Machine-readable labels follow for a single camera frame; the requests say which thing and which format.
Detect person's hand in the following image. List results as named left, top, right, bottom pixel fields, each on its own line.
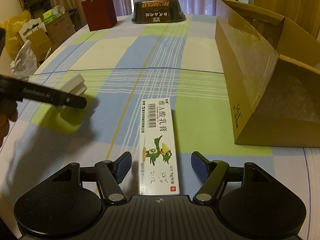
left=0, top=99, right=18, bottom=146

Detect large open cardboard box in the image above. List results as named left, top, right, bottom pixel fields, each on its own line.
left=215, top=0, right=319, bottom=147

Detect yellow plastic bag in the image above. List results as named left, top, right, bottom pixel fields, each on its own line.
left=1, top=10, right=31, bottom=59

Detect brown cardboard box stack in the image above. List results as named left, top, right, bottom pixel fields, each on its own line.
left=16, top=12, right=75, bottom=63

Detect golden brown curtain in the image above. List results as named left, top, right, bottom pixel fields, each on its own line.
left=252, top=0, right=319, bottom=40

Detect crumpled silver foil bag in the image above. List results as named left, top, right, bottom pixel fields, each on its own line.
left=10, top=40, right=38, bottom=81

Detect white ointment box with bird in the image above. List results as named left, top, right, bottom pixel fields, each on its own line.
left=138, top=98, right=180, bottom=196

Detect white power adapter plug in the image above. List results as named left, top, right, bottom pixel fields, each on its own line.
left=59, top=74, right=87, bottom=96

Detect black Honglu food container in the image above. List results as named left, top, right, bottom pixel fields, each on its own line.
left=131, top=0, right=186, bottom=24

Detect dark red paper bag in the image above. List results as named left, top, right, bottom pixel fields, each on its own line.
left=81, top=0, right=117, bottom=31

